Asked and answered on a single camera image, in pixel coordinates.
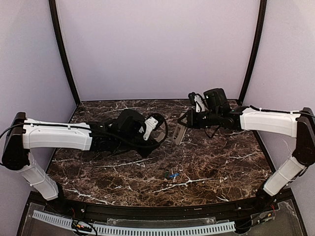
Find black right frame post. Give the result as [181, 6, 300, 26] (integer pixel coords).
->
[238, 0, 267, 105]

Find white slotted cable duct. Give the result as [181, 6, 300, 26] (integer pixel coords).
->
[32, 210, 235, 236]

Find black frame post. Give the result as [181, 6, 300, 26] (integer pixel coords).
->
[48, 0, 81, 106]
[238, 0, 267, 105]

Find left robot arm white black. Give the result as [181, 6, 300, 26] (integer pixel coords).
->
[0, 110, 163, 201]

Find black front rail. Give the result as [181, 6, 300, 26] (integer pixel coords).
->
[45, 198, 270, 222]

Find black left frame post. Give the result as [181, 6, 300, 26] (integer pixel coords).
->
[48, 0, 81, 106]

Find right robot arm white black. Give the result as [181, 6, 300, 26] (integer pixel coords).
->
[178, 88, 315, 197]

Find white remote control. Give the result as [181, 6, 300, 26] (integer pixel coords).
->
[172, 124, 187, 145]

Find grey battery cover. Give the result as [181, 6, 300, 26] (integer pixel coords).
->
[156, 132, 165, 142]

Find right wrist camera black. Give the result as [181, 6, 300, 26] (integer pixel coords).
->
[188, 92, 206, 113]

